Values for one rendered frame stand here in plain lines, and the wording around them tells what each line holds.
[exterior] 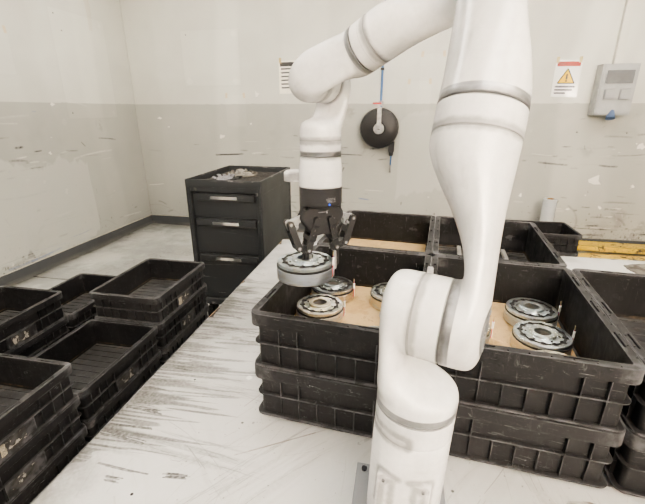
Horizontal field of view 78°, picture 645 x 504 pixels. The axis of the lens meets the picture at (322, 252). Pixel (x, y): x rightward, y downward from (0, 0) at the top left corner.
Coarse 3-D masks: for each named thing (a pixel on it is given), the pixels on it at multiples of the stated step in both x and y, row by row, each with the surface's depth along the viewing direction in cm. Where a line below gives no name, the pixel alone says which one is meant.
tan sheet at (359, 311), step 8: (360, 288) 103; (368, 288) 103; (360, 296) 98; (368, 296) 98; (352, 304) 94; (360, 304) 94; (368, 304) 94; (352, 312) 91; (360, 312) 91; (368, 312) 91; (376, 312) 91; (344, 320) 87; (352, 320) 87; (360, 320) 87; (368, 320) 87; (376, 320) 87
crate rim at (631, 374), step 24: (432, 264) 91; (504, 264) 92; (528, 264) 92; (576, 288) 80; (600, 312) 70; (480, 360) 60; (504, 360) 59; (528, 360) 58; (552, 360) 57; (576, 360) 56; (600, 360) 56
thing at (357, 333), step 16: (416, 256) 98; (272, 288) 79; (256, 304) 73; (256, 320) 70; (272, 320) 69; (288, 320) 68; (304, 320) 67; (320, 320) 67; (336, 336) 66; (352, 336) 65; (368, 336) 64
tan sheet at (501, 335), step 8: (496, 304) 94; (504, 304) 94; (496, 312) 91; (496, 320) 87; (504, 320) 87; (496, 328) 84; (504, 328) 84; (496, 336) 81; (504, 336) 81; (496, 344) 78; (504, 344) 78
